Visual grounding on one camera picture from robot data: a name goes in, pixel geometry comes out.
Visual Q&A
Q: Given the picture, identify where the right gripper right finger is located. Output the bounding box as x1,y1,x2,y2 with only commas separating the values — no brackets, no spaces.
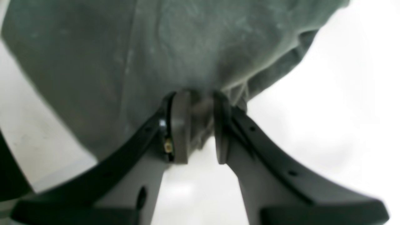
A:
213,92,389,225

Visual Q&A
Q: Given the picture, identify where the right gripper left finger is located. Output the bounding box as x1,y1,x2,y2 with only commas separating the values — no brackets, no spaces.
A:
11,91,191,225

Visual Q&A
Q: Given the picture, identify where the dark grey t-shirt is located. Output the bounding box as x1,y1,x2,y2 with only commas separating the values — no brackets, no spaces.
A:
2,0,350,160

